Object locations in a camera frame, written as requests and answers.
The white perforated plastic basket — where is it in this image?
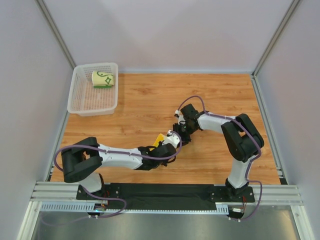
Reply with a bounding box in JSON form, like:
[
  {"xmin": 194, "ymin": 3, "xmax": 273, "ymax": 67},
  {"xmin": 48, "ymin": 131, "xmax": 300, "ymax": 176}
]
[{"xmin": 67, "ymin": 62, "xmax": 119, "ymax": 117}]

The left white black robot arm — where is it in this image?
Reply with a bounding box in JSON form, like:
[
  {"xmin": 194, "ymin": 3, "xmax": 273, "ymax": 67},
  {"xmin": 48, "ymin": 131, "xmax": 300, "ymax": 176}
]
[{"xmin": 57, "ymin": 134, "xmax": 182, "ymax": 193}]

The green patterned towel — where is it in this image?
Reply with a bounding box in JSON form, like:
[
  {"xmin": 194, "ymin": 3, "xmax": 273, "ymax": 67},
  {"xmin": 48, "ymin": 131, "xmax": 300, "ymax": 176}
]
[{"xmin": 91, "ymin": 71, "xmax": 116, "ymax": 89}]

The white cable duct strip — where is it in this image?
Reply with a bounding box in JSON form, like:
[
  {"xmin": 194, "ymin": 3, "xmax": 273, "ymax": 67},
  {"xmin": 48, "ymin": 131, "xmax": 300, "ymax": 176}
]
[{"xmin": 40, "ymin": 201, "xmax": 229, "ymax": 215}]

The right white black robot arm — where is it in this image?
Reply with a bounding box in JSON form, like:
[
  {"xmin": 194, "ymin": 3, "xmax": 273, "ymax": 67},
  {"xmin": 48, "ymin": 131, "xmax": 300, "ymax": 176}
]
[{"xmin": 173, "ymin": 104, "xmax": 265, "ymax": 200}]

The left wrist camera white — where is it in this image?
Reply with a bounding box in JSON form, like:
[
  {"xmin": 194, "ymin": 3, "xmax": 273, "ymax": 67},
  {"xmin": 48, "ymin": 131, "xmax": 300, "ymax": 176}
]
[{"xmin": 163, "ymin": 130, "xmax": 181, "ymax": 149}]

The white yellow patterned towel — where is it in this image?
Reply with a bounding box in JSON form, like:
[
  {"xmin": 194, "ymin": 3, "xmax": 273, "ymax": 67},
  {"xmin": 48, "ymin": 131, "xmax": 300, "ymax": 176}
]
[{"xmin": 148, "ymin": 133, "xmax": 167, "ymax": 151}]

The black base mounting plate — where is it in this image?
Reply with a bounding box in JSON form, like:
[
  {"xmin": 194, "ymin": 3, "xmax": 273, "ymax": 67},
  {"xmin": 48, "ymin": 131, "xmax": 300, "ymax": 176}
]
[{"xmin": 76, "ymin": 182, "xmax": 256, "ymax": 211}]

